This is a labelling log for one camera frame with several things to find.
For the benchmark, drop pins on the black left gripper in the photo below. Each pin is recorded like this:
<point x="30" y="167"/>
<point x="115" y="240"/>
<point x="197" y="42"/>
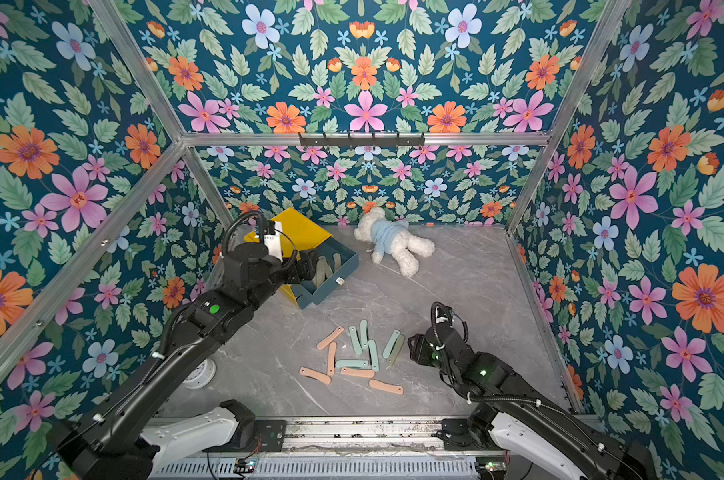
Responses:
<point x="308" y="269"/>

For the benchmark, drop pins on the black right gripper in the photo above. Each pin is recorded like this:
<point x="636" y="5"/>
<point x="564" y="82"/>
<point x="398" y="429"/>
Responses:
<point x="420" y="350"/>

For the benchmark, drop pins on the teal drawer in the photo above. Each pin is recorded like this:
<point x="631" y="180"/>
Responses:
<point x="350" y="264"/>

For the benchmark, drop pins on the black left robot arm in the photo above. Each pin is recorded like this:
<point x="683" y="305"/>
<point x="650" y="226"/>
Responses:
<point x="115" y="440"/>

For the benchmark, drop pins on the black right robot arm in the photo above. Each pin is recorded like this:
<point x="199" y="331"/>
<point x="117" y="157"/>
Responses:
<point x="510" y="414"/>

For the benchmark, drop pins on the yellow drawer cabinet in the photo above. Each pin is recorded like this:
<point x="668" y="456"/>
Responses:
<point x="306" y="235"/>

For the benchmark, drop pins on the mint knife right slanted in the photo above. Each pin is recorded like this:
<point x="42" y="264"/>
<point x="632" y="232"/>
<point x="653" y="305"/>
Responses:
<point x="388" y="349"/>

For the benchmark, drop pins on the mint knife centre upright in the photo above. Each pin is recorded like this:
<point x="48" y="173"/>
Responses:
<point x="373" y="354"/>

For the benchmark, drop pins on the pink knife bottom right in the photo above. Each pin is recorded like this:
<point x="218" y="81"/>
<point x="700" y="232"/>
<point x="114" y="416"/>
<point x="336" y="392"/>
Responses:
<point x="386" y="387"/>

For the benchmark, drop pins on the mint knife upper left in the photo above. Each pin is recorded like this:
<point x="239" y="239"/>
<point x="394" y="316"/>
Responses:
<point x="355" y="341"/>

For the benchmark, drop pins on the pink knife middle bottom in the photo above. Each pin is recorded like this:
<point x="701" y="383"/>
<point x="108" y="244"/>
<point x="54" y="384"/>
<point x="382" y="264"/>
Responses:
<point x="357" y="373"/>

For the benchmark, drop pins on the mint knife horizontal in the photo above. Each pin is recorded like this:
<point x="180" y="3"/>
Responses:
<point x="352" y="364"/>

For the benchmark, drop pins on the white round timer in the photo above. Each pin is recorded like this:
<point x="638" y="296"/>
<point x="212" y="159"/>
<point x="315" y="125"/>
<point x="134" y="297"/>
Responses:
<point x="201" y="376"/>

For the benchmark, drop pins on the pink knife far left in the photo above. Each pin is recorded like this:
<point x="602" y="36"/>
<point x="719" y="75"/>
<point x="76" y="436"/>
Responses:
<point x="315" y="375"/>

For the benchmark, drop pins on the white teddy bear blue shirt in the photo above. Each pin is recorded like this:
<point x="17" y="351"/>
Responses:
<point x="393" y="238"/>

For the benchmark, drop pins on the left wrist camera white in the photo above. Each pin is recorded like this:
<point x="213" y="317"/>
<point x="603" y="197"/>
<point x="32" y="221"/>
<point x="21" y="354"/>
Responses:
<point x="271" y="238"/>

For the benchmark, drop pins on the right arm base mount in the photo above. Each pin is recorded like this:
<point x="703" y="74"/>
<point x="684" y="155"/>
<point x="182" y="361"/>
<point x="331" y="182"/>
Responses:
<point x="469" y="434"/>

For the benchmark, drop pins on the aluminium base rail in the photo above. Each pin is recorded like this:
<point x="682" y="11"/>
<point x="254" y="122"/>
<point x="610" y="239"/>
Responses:
<point x="394" y="447"/>

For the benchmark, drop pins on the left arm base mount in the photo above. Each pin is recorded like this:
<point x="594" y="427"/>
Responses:
<point x="253" y="434"/>

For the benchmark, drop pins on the black hook rail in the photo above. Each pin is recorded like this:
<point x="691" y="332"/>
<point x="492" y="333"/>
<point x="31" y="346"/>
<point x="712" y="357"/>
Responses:
<point x="349" y="140"/>

